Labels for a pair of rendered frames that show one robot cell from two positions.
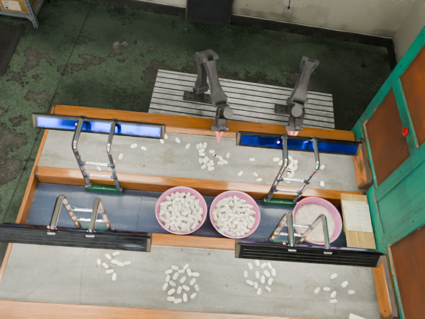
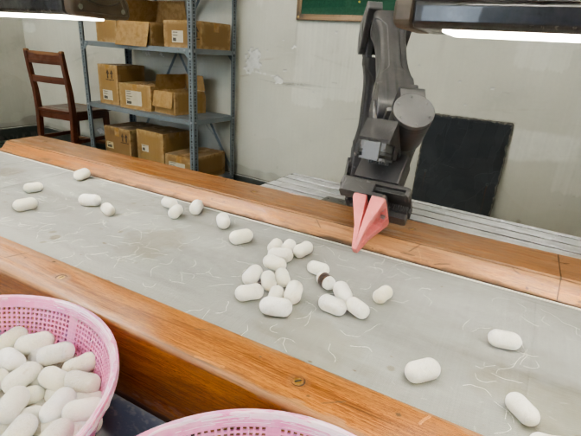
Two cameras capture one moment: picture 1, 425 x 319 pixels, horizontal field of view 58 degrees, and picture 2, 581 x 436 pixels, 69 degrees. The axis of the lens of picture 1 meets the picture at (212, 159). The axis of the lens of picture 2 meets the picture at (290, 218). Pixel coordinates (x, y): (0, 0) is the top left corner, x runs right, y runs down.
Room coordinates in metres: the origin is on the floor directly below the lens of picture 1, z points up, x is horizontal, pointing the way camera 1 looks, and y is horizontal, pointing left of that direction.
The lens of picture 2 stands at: (0.74, -0.24, 1.02)
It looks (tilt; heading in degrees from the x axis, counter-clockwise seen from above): 21 degrees down; 34
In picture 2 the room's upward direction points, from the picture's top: 4 degrees clockwise
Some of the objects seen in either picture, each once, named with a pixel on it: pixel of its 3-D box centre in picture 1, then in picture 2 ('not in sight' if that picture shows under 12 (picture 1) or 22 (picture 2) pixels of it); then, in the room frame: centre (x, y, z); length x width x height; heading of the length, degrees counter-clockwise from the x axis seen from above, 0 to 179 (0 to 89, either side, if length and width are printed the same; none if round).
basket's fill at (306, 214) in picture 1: (314, 223); not in sight; (0.88, -0.61, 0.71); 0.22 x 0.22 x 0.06
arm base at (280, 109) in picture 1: (291, 107); not in sight; (1.66, -0.44, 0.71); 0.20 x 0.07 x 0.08; 93
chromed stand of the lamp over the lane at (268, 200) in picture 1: (289, 172); not in sight; (1.06, -0.41, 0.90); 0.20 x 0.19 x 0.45; 97
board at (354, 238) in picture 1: (357, 222); not in sight; (0.91, -0.82, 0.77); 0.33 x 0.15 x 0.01; 7
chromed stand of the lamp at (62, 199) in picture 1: (85, 231); not in sight; (0.54, 0.51, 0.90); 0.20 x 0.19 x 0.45; 97
